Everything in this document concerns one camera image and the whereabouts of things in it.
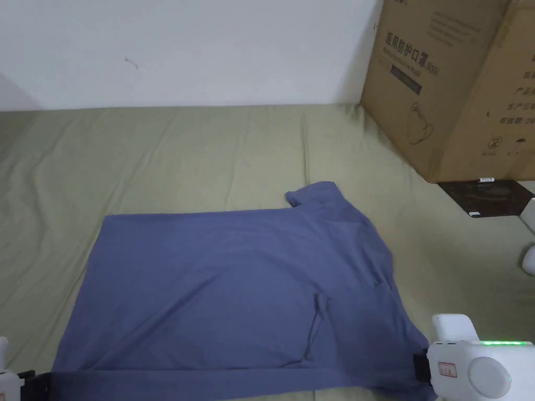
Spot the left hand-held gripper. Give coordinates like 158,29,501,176
0,336,53,401

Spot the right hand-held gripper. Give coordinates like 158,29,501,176
412,313,535,401

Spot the dark blue shirt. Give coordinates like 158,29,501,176
50,180,432,396

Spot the white rounded device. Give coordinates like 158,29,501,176
520,245,535,277

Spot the dark flat board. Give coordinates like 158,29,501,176
436,180,535,218

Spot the bed with pale green sheet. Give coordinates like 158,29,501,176
0,102,535,401

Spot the large brown cardboard carton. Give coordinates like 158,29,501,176
359,0,535,184

